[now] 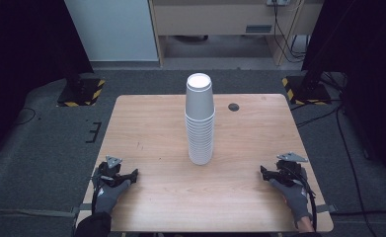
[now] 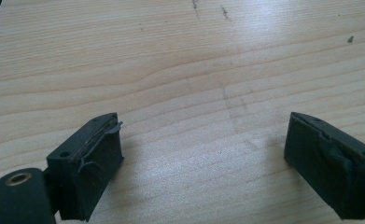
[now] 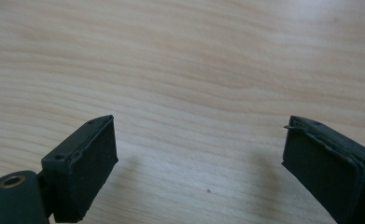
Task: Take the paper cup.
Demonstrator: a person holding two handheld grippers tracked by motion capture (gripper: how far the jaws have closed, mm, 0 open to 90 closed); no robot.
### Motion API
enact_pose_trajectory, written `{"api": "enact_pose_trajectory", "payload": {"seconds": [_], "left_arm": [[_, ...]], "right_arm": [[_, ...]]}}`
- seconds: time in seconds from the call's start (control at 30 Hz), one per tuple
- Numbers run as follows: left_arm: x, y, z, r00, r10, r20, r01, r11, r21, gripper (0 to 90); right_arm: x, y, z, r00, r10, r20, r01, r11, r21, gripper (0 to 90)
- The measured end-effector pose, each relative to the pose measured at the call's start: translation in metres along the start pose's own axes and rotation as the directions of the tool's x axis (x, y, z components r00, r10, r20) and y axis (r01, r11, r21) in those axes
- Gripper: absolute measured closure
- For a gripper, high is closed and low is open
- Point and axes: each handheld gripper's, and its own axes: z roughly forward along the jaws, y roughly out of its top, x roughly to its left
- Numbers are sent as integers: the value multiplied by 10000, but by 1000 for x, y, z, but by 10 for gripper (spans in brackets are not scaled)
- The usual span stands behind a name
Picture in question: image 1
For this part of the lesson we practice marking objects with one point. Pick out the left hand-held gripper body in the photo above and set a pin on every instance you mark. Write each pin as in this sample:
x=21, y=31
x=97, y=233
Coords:
x=110, y=171

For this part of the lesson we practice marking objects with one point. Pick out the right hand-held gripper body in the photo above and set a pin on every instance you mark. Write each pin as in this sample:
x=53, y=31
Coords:
x=289, y=173

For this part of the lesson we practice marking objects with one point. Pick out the stack of white paper cups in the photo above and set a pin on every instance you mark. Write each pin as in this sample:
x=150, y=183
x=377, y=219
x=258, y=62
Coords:
x=199, y=125

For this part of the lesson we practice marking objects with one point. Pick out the person's left hand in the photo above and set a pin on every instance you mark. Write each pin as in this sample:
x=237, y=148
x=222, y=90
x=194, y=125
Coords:
x=110, y=197

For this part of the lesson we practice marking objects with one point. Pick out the person's right hand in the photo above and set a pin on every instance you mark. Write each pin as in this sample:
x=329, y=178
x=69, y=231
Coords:
x=294, y=199

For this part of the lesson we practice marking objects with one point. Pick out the black round table grommet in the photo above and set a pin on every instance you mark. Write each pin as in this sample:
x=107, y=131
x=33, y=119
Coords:
x=233, y=107

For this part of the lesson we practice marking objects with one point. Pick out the striped black stand base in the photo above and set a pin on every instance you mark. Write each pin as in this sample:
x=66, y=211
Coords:
x=307, y=92
x=82, y=94

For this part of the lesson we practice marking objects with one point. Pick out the white cabinet panel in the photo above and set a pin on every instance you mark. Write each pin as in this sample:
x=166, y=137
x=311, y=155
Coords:
x=115, y=29

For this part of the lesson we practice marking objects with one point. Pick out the light wooden desk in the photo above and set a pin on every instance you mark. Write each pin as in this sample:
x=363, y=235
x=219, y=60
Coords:
x=213, y=19

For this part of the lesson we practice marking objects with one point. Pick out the white power strip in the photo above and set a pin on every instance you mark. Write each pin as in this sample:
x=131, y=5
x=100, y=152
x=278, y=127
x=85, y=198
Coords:
x=278, y=2

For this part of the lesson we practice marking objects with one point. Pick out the black stand post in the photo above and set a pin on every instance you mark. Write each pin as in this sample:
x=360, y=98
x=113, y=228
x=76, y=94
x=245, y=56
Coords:
x=314, y=75
x=73, y=75

